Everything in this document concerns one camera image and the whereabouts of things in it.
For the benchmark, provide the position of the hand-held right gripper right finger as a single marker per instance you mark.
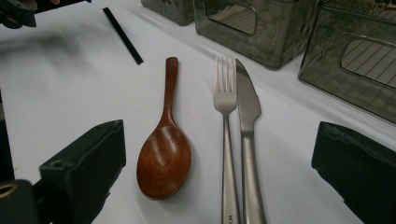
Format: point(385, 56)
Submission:
point(364, 168)

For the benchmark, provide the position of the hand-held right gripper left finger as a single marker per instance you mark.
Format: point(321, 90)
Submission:
point(81, 168)

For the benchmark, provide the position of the brown wooden spoon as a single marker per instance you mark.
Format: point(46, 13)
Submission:
point(163, 161)

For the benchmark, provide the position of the black chopstick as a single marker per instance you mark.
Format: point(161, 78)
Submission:
point(123, 35)

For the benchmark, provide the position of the smoky clear plastic bin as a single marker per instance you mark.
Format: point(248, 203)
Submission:
point(168, 12)
point(280, 46)
point(323, 62)

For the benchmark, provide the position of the silver metal fork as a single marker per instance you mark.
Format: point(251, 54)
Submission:
point(225, 99)

